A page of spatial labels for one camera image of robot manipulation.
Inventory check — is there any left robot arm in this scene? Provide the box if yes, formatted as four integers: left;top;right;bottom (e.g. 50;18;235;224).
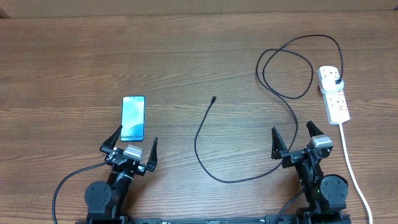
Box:
85;127;158;223

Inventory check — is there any white power strip cord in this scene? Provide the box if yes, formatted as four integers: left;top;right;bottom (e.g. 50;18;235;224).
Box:
338;123;374;224

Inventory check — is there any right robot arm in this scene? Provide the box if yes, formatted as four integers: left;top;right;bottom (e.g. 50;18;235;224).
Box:
265;121;351;224

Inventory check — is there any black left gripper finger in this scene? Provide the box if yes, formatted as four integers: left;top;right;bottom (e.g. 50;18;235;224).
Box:
147;138;158;172
102;125;123;149

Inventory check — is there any Galaxy S24+ smartphone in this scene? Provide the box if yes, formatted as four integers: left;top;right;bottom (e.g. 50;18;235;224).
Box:
121;96;146;142

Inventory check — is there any white power strip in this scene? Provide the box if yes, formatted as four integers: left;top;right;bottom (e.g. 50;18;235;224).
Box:
317;66;350;125

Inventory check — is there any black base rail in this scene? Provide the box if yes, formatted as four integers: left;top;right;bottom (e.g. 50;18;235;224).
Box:
130;213;352;224

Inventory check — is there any white charger plug adapter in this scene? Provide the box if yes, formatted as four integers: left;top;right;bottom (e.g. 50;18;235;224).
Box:
320;77;345;94

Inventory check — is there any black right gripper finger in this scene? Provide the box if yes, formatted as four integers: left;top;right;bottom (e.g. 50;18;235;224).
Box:
271;127;288;160
306;121;324;138

